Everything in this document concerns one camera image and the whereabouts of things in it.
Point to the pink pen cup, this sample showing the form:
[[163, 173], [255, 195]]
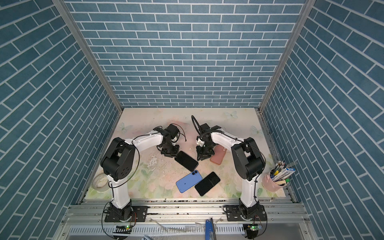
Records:
[[270, 185]]

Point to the blue white box in cup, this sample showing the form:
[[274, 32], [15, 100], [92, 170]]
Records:
[[285, 173]]

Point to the aluminium frame post right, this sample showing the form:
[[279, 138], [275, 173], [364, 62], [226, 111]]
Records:
[[288, 49]]

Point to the black phone case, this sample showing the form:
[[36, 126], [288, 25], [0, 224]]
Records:
[[186, 161]]

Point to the dusty pink phone case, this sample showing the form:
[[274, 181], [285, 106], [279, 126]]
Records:
[[219, 154]]

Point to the white tape roll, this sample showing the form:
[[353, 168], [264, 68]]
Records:
[[100, 183]]

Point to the blue smartphone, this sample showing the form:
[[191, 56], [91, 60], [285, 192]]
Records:
[[189, 181]]

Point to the blue handled tool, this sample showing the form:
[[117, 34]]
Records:
[[210, 233]]

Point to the aluminium frame post left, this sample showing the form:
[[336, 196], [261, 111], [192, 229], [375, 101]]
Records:
[[76, 32]]

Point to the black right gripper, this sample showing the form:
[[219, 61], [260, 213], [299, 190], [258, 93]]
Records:
[[201, 155]]

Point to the aluminium frame post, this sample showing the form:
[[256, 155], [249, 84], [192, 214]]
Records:
[[288, 49], [76, 32]]

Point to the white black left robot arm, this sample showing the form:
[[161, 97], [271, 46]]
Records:
[[118, 161]]

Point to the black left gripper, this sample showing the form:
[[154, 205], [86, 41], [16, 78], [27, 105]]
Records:
[[173, 154]]

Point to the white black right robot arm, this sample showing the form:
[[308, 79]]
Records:
[[249, 163]]

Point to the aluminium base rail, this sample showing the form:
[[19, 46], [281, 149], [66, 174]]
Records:
[[177, 219]]

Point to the black smartphone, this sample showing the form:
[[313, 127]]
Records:
[[207, 183]]

